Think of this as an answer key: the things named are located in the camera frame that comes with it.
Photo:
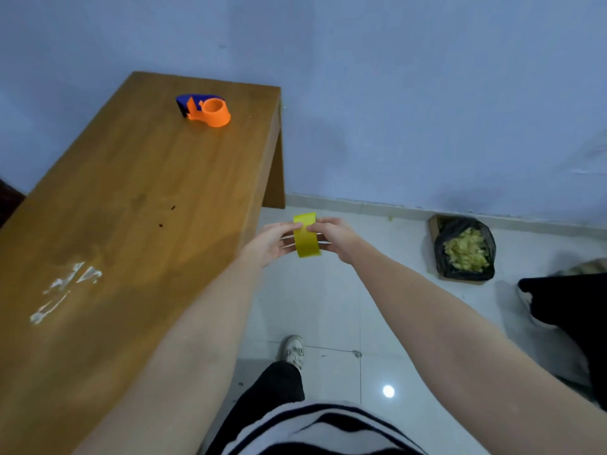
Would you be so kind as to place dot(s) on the person's right hand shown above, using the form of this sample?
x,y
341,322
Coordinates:
x,y
344,239

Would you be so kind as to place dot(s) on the person's left hand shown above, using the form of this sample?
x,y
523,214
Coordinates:
x,y
268,243

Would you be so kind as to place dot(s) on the yellow tape roll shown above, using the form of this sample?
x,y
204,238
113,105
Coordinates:
x,y
306,246

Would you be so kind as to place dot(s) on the orange and blue tape dispenser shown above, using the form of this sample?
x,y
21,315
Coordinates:
x,y
215,117

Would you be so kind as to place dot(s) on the person's right forearm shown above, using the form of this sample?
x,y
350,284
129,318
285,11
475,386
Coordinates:
x,y
464,355

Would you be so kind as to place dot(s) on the person's left forearm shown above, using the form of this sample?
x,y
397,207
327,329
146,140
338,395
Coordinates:
x,y
189,355

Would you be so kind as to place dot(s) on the person's left shoe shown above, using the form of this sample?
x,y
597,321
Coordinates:
x,y
293,350

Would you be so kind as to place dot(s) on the person's shoe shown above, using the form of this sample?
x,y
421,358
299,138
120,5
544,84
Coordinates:
x,y
293,350
525,296

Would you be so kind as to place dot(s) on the black bin with scraps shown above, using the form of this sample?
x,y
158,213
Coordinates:
x,y
432,232

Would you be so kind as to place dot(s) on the black bag of yellow scraps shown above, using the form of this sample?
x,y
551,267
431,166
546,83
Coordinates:
x,y
467,251

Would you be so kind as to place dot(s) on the black white striped shirt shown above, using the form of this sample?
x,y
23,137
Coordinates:
x,y
322,431

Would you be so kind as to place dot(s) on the dark brown wooden door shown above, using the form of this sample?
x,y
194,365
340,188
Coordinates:
x,y
9,201

